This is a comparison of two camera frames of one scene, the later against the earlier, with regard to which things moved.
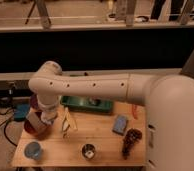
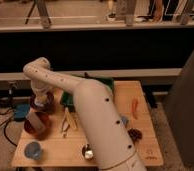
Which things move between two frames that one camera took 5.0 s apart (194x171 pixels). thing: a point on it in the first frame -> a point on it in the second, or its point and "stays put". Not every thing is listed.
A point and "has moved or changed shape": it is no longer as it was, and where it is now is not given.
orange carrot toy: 135,111 stays put
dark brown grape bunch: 132,136 stays put
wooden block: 35,122 stays put
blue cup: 33,150 stays put
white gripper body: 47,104 -> 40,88
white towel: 48,116 has moved or changed shape
